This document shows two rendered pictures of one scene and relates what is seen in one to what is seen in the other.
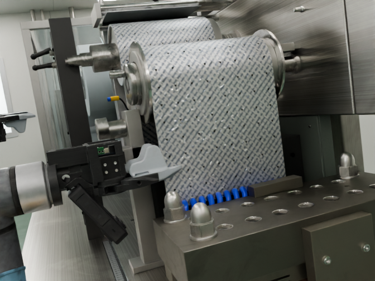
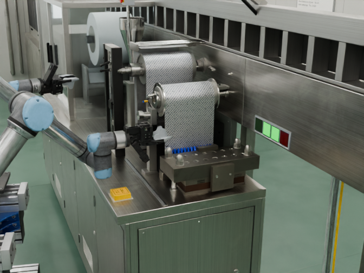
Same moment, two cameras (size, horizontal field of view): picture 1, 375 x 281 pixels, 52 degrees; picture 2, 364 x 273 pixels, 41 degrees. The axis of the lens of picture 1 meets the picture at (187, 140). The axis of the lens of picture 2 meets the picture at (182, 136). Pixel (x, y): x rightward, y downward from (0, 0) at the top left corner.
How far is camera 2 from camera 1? 1.46 m
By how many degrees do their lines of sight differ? 14
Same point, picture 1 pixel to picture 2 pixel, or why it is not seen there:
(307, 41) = (231, 87)
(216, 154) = (186, 132)
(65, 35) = (118, 57)
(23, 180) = (118, 138)
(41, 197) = (123, 144)
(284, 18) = (225, 71)
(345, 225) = (224, 166)
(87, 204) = (137, 148)
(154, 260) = (153, 170)
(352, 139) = not seen: hidden behind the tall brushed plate
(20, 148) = not seen: outside the picture
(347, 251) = (224, 174)
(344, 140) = not seen: hidden behind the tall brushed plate
